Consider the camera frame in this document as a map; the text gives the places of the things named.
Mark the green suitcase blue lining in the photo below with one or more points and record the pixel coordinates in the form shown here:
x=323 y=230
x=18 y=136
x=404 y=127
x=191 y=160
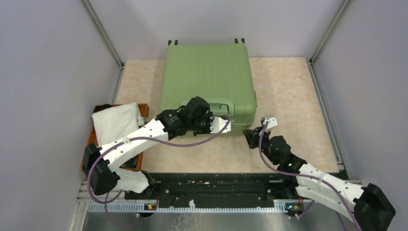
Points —
x=218 y=73

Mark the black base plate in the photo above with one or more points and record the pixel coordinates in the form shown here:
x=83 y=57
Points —
x=219 y=190

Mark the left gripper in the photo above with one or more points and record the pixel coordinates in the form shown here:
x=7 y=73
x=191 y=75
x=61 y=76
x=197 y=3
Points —
x=209 y=117

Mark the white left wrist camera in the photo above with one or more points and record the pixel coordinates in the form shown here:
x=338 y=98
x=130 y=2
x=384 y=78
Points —
x=220 y=125

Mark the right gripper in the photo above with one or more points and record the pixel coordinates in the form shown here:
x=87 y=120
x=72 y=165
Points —
x=251 y=136

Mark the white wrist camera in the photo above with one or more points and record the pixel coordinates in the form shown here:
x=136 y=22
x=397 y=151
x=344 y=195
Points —
x=269 y=122
x=220 y=125

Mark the white fluffy towel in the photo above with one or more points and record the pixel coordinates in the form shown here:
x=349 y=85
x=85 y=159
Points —
x=114 y=122

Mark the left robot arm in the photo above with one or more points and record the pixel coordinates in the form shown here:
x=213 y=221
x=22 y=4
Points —
x=102 y=164

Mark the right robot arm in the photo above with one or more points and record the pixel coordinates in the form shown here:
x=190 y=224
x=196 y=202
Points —
x=366 y=206

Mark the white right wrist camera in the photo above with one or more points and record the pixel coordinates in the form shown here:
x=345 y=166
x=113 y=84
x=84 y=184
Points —
x=269 y=122

